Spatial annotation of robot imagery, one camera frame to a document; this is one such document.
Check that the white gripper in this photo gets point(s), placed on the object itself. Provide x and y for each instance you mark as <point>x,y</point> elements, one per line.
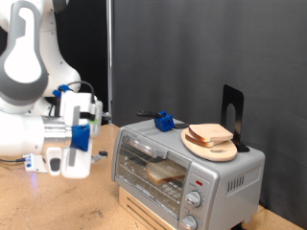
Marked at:
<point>78,163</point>

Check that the white bread slice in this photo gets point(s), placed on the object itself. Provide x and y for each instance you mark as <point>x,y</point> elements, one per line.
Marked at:
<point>166,171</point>

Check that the silver oven knob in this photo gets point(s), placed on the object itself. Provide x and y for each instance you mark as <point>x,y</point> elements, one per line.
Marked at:
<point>189,222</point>
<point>193,198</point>

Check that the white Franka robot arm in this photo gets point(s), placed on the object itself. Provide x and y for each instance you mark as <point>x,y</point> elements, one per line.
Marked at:
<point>22,134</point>

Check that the wooden toy toast slice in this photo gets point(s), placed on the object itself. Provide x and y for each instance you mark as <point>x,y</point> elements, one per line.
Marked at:
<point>198,142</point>
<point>211,131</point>

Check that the silver toaster oven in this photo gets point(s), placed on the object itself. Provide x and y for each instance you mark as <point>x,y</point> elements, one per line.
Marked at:
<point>224,191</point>

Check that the metal pole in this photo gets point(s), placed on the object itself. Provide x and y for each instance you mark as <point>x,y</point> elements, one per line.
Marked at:
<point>109,64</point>

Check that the black backdrop curtain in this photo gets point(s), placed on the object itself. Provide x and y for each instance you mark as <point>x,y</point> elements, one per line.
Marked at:
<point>89,48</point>

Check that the oval wooden plate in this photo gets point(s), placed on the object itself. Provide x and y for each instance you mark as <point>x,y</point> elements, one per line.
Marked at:
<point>198,150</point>

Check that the black metal bookend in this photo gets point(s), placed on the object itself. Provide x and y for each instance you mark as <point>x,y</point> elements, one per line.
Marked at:
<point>238,105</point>

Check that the gray backdrop curtain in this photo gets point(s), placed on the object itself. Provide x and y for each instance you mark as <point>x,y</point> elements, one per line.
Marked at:
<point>255,48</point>

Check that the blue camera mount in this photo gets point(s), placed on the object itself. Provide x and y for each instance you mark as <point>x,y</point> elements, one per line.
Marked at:
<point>80,138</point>

